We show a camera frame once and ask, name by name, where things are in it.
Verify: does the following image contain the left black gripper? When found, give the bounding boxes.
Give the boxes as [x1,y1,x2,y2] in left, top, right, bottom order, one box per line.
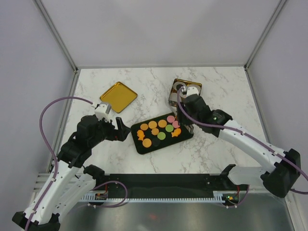
[90,115,131,147]

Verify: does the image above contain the green round cookie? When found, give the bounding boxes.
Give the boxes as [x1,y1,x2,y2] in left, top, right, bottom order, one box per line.
[165,124,174,132]
[157,132,166,140]

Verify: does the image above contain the orange bitten round cookie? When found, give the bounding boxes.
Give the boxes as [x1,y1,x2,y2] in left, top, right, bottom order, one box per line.
[151,128,159,136]

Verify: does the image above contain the black round cookie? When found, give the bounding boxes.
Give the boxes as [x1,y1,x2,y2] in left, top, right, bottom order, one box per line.
[176,84,183,90]
[152,138,160,147]

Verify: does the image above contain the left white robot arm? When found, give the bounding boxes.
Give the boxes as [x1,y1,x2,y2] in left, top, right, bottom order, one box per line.
[12,115,131,231]

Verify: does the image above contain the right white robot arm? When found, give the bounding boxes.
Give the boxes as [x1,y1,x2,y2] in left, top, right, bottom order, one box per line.
[177,94,303,198]

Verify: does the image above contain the pink round cookie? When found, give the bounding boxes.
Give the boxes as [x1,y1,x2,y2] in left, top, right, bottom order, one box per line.
[172,120,180,128]
[167,115,175,123]

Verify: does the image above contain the orange fish cookie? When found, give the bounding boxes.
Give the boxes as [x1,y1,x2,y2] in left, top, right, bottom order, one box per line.
[137,129,145,141]
[171,128,181,137]

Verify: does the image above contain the square cookie tin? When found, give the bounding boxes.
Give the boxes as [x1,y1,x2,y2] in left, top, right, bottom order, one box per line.
[167,78,202,113]

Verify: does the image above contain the gold square tin lid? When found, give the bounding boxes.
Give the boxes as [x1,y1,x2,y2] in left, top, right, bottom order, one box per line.
[100,82,138,114]

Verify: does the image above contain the white paper cup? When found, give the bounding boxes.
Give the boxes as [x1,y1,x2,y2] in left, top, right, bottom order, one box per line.
[173,81,186,91]
[168,93,177,103]

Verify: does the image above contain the black rectangular tray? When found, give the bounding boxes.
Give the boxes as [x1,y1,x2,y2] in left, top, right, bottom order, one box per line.
[131,113,193,154]

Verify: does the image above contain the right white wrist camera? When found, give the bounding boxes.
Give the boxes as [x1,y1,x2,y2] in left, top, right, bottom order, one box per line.
[180,86,200,98]

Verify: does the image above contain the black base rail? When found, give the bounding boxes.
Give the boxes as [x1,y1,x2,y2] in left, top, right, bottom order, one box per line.
[103,174,247,199]

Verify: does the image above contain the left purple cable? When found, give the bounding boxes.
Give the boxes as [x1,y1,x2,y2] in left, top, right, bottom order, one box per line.
[24,96,96,231]

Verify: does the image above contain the purple cable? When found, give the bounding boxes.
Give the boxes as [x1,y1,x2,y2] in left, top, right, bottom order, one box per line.
[24,96,96,231]
[177,88,308,194]

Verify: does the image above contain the white slotted cable duct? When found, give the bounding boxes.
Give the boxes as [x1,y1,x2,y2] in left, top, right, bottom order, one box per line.
[79,192,225,204]

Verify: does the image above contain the left aluminium frame post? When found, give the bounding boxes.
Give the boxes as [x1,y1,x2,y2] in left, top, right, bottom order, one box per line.
[33,0,78,73]

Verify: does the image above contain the aluminium frame post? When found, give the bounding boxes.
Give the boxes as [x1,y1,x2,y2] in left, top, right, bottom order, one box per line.
[33,0,78,73]
[244,0,288,71]

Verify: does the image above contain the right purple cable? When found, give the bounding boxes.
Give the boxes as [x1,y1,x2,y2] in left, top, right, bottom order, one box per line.
[177,88,308,194]

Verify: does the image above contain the right aluminium frame post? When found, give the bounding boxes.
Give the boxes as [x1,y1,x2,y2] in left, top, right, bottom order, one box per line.
[244,0,288,71]

